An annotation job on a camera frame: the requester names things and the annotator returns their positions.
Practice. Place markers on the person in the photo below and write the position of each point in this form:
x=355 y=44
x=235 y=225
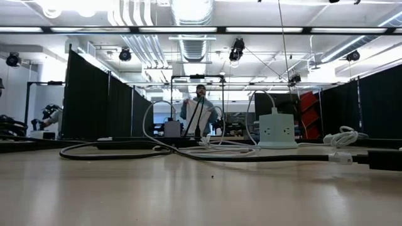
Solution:
x=201 y=91

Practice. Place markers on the black background station frame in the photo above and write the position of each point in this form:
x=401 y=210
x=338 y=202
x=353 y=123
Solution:
x=172 y=94

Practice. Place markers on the red shelf rack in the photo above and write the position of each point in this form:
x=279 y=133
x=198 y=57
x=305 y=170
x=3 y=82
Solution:
x=309 y=114

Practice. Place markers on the white multiport charging block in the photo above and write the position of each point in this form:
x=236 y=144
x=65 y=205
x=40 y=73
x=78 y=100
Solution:
x=277 y=130

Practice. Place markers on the small white box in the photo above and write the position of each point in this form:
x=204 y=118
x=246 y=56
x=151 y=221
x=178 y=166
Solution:
x=42 y=135

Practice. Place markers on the black background partition panel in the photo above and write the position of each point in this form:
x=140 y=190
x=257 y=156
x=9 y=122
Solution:
x=282 y=102

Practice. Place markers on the white cloth sheet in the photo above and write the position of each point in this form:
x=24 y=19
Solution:
x=193 y=116

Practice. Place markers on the black background robot arm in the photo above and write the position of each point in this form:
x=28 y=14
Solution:
x=48 y=111

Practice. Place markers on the small white USB charger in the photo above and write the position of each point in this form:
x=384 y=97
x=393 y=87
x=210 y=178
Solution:
x=172 y=128

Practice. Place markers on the black overhead light bar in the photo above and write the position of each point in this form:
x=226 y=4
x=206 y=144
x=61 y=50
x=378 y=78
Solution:
x=201 y=30

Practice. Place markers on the black power strip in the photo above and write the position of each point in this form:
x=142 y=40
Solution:
x=132 y=144

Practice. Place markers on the black hanging spotlight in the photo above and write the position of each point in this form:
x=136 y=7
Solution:
x=13 y=59
x=353 y=56
x=125 y=55
x=237 y=50
x=294 y=79

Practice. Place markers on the silver ventilation duct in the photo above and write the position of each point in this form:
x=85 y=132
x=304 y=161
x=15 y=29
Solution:
x=192 y=37

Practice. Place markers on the dark equipment pile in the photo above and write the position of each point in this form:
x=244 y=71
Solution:
x=12 y=125

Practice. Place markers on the black aluminium table frame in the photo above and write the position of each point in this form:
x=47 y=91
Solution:
x=31 y=144

